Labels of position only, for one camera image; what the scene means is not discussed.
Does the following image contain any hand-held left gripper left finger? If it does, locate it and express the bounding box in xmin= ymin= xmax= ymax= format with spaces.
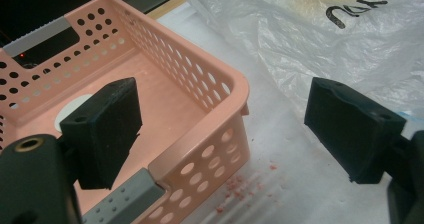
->
xmin=59 ymin=76 xmax=144 ymax=190

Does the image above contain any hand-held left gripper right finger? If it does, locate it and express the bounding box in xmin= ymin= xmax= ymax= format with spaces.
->
xmin=303 ymin=76 xmax=408 ymax=185

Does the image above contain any pink perforated plastic basket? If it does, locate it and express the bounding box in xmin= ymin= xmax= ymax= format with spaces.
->
xmin=0 ymin=0 xmax=251 ymax=224

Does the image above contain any clear printed plastic bag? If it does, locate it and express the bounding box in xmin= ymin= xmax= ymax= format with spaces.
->
xmin=181 ymin=0 xmax=424 ymax=122

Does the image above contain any white paper sheet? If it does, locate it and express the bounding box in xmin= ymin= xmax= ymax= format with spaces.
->
xmin=156 ymin=2 xmax=424 ymax=224

